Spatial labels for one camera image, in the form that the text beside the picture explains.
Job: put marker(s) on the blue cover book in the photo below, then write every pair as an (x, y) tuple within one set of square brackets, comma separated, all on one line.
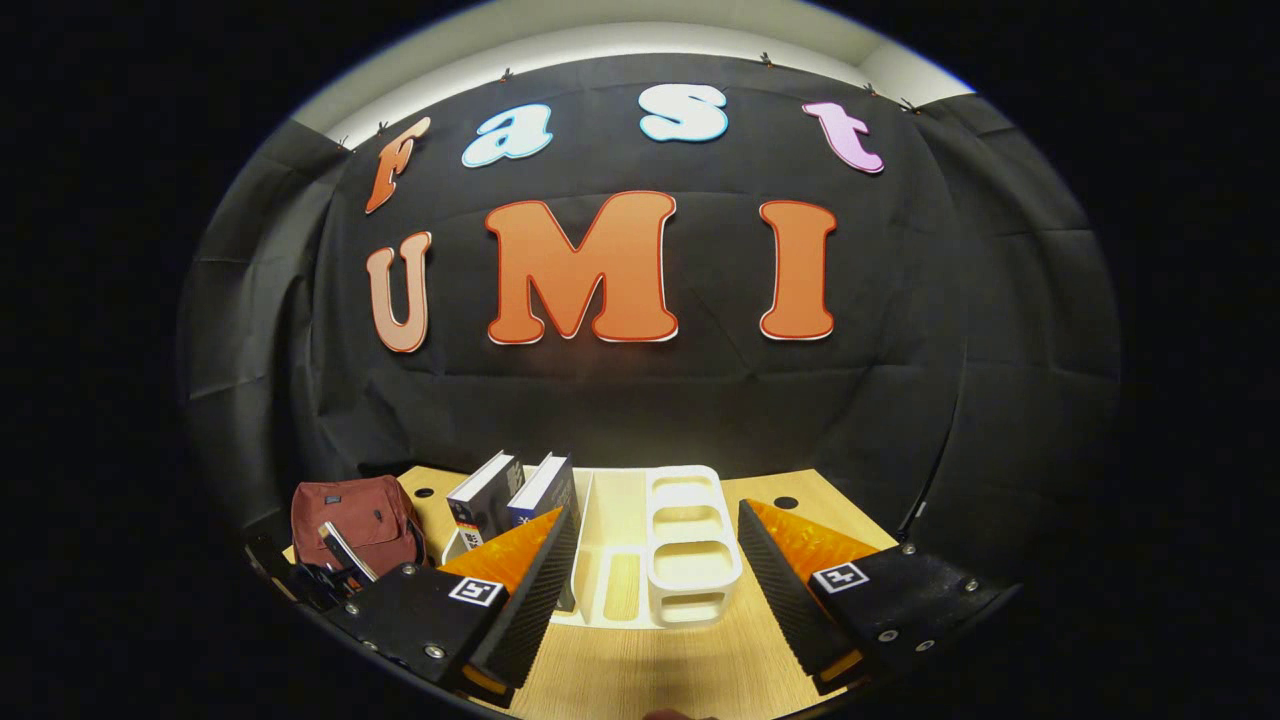
[(545, 490)]

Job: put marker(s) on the maroon schoolbag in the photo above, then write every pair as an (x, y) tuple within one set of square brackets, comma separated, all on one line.
[(365, 515)]

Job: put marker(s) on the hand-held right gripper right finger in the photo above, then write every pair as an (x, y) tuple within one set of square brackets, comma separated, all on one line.
[(785, 600)]

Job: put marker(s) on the white bookshelf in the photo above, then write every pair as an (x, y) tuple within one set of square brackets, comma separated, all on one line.
[(690, 570)]

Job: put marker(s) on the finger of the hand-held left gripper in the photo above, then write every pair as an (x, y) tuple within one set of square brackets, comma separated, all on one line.
[(350, 555)]

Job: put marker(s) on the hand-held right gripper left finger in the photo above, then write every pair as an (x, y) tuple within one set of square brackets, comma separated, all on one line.
[(535, 600)]

